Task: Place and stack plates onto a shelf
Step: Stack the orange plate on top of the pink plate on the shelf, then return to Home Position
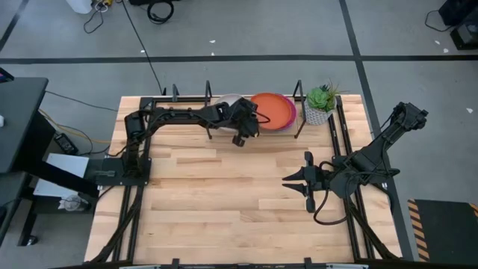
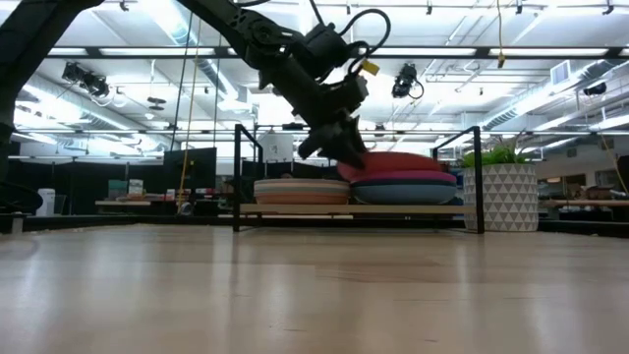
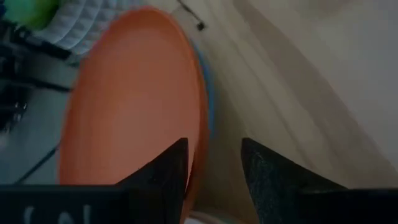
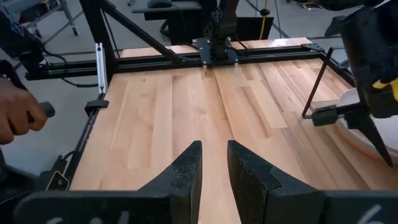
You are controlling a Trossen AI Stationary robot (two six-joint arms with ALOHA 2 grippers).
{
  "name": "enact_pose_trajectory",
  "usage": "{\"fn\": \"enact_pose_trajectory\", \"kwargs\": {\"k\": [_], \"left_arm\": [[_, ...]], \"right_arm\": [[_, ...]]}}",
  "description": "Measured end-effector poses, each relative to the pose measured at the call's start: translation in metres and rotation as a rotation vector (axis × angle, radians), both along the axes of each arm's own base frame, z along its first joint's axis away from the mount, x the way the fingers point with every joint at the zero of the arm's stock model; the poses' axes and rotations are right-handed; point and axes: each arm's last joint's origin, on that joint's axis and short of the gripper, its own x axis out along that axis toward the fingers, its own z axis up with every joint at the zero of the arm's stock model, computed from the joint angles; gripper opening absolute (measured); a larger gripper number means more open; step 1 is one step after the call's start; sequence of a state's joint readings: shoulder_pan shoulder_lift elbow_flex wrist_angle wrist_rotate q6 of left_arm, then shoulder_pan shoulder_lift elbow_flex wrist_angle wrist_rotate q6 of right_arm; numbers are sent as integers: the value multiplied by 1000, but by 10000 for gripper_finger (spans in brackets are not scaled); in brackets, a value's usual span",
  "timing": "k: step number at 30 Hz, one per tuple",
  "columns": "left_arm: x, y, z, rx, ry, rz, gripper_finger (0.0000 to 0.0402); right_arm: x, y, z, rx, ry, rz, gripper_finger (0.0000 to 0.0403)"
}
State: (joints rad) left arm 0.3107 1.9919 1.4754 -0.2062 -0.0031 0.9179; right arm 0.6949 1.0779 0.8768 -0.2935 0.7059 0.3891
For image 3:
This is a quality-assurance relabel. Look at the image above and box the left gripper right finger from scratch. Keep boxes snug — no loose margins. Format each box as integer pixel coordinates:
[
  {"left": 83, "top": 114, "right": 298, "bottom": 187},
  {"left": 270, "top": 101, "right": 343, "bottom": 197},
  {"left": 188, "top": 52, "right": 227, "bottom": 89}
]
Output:
[{"left": 241, "top": 137, "right": 348, "bottom": 224}]

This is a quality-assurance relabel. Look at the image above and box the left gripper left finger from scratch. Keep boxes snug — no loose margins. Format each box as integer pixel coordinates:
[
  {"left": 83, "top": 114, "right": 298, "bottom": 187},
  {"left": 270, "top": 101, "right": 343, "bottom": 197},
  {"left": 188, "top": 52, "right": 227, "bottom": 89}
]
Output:
[{"left": 115, "top": 137, "right": 190, "bottom": 224}]

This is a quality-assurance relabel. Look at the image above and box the orange plate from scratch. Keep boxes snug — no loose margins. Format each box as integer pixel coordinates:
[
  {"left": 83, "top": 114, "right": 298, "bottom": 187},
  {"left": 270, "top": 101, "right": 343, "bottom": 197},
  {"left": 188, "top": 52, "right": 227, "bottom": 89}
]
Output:
[{"left": 58, "top": 6, "right": 210, "bottom": 224}]

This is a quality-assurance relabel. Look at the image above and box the blue plate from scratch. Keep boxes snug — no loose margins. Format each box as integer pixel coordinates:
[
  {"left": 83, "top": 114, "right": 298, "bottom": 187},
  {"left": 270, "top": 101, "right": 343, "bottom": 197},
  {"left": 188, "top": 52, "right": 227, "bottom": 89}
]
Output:
[{"left": 189, "top": 40, "right": 217, "bottom": 138}]

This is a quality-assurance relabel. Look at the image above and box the succulent in white textured pot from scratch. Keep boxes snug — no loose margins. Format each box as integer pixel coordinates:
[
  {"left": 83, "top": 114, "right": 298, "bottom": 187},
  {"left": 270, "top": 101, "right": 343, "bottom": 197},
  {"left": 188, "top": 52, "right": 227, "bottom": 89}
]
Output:
[{"left": 0, "top": 0, "right": 144, "bottom": 63}]

